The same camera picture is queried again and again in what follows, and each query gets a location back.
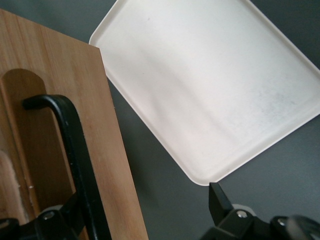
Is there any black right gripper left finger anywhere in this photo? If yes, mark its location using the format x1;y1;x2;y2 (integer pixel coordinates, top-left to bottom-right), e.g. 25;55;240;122
0;192;87;240

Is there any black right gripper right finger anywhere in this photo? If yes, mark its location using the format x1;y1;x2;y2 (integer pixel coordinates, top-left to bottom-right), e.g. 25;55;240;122
199;182;320;240

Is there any cream plastic tray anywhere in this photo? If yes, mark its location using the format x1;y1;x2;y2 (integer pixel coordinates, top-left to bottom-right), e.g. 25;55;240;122
88;0;320;187

